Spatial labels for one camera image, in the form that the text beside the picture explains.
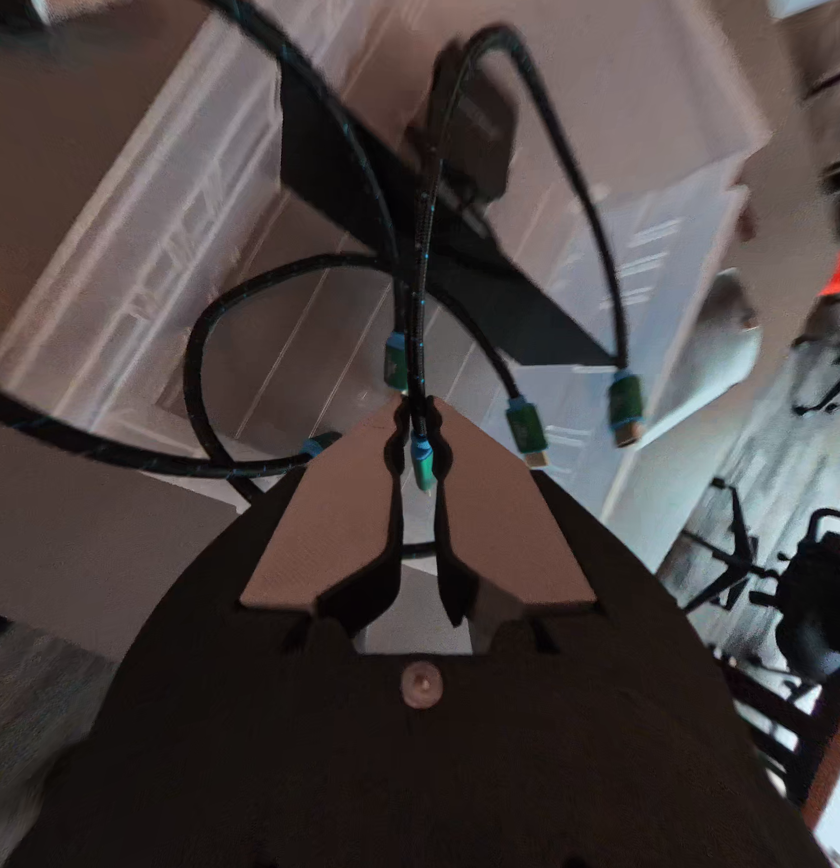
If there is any group of black office chairs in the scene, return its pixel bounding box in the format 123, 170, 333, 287
677, 298, 840, 801

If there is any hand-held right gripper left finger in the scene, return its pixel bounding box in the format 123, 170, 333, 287
239, 396, 410, 637

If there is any dark grey USB hub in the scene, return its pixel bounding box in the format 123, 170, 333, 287
406, 37, 519, 204

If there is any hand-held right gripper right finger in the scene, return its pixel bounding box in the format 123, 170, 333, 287
430, 396, 598, 653

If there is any pale grey rounded object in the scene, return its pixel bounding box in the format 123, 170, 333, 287
691, 266, 764, 411

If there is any clear plastic bin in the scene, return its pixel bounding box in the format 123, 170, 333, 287
0, 0, 774, 537

